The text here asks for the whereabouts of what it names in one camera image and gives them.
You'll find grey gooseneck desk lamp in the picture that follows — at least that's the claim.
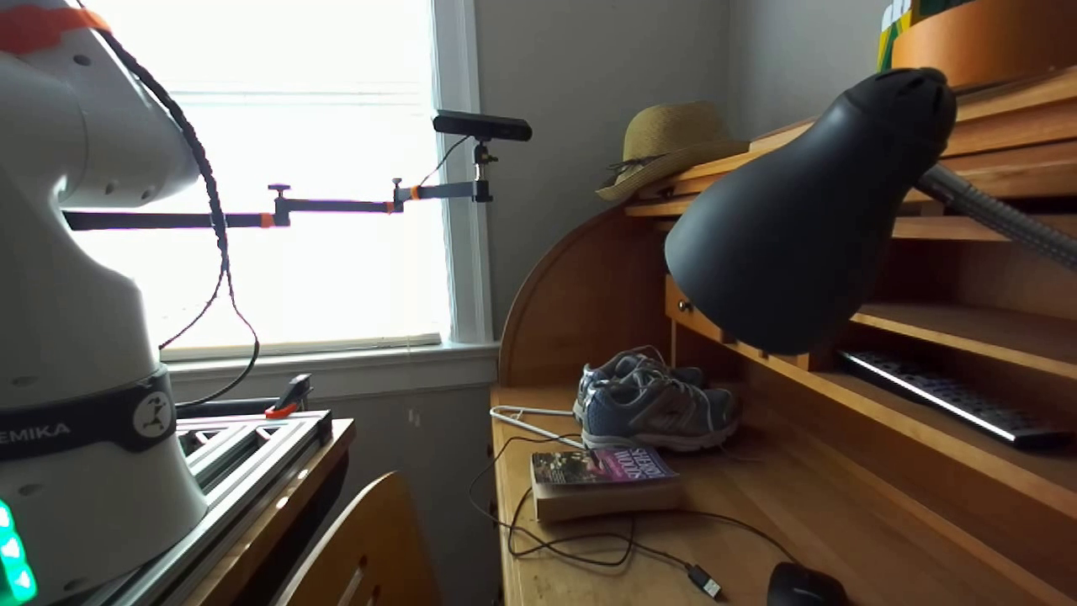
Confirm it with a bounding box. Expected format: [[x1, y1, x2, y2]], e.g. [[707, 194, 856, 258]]
[[660, 65, 1077, 361]]

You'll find grey blue running shoe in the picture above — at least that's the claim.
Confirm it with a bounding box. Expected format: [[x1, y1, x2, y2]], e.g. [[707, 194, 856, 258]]
[[571, 350, 743, 458], [609, 343, 715, 389]]

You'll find purple paperback book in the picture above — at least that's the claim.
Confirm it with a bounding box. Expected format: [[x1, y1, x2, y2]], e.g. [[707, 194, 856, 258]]
[[526, 445, 686, 528]]

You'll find straw hat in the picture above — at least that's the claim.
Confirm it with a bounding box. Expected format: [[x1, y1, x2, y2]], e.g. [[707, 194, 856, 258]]
[[594, 102, 752, 204]]

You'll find black red clamp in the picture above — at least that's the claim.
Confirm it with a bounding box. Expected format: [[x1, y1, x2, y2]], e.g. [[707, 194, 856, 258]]
[[261, 370, 316, 424]]

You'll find wooden chair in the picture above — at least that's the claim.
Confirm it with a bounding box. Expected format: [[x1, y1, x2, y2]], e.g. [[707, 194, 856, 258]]
[[293, 468, 443, 606]]

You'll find black computer mouse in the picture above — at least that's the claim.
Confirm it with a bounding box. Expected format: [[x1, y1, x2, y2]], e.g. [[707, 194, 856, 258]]
[[763, 559, 856, 606]]

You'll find wooden roll-top desk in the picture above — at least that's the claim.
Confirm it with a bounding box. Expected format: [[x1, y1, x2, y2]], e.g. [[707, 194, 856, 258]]
[[489, 60, 1077, 606]]

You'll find black keyboard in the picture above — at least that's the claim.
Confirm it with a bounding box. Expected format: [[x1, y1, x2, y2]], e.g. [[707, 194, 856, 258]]
[[838, 343, 1077, 451]]

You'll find round wooden box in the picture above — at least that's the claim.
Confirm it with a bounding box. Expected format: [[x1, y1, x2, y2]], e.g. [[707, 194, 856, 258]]
[[887, 0, 1077, 110]]

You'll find white cable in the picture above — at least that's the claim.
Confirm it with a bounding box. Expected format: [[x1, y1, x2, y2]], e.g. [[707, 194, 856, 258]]
[[489, 399, 589, 454]]

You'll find white window frame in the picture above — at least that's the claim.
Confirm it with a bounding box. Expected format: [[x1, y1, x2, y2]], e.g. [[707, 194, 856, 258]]
[[64, 0, 500, 397]]

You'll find black stereo camera bar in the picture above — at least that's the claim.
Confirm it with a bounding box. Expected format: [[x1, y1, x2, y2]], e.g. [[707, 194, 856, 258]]
[[430, 109, 536, 146]]

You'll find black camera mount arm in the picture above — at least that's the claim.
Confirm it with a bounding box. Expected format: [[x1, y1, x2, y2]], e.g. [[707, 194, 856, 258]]
[[60, 137, 499, 234]]

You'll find black usb cable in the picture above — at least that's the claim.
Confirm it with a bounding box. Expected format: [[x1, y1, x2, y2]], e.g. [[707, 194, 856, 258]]
[[489, 431, 729, 602]]

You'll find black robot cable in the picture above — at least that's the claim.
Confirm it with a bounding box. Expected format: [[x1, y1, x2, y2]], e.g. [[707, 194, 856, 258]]
[[72, 0, 265, 413]]

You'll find aluminium frame robot table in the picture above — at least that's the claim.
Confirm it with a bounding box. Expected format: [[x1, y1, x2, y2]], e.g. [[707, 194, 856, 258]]
[[103, 408, 361, 606]]

